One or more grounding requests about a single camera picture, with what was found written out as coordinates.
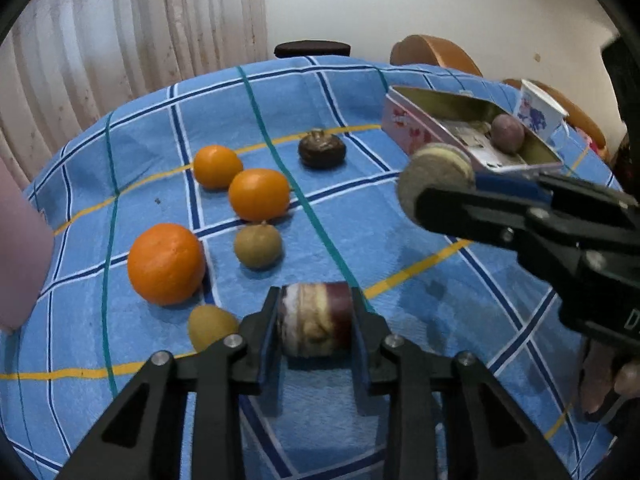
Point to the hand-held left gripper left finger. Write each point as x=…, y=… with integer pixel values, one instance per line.
x=273, y=345

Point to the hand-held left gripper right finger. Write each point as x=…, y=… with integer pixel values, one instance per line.
x=360, y=355

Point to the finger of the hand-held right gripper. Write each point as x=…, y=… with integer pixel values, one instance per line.
x=470, y=212
x=505, y=186

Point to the round sweet potato slice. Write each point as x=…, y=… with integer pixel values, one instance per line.
x=430, y=170

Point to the brown-green kiwi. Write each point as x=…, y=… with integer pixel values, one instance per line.
x=258, y=246
x=210, y=327

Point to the pink rectangular tin box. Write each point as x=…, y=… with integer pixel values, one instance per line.
x=415, y=127

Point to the large orange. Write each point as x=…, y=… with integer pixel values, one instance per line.
x=166, y=265

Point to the medium orange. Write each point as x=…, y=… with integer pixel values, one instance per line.
x=259, y=195

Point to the dark brown mushroom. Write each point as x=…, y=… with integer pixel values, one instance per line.
x=322, y=152

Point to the small orange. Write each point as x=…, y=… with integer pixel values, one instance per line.
x=217, y=167

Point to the person's right hand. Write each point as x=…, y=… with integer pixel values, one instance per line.
x=596, y=382

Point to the whole purple sweet potato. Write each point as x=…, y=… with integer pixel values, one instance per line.
x=507, y=133

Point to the white paper in tin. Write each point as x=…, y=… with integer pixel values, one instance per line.
x=470, y=140

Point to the white printed cup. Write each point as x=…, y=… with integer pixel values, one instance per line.
x=535, y=110

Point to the brown leather sofa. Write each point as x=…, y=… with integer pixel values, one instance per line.
x=580, y=115

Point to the dark round stool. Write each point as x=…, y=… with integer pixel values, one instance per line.
x=311, y=49

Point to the pink pitcher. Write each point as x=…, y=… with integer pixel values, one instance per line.
x=22, y=260

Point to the floral beige curtain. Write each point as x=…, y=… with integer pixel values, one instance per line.
x=125, y=35

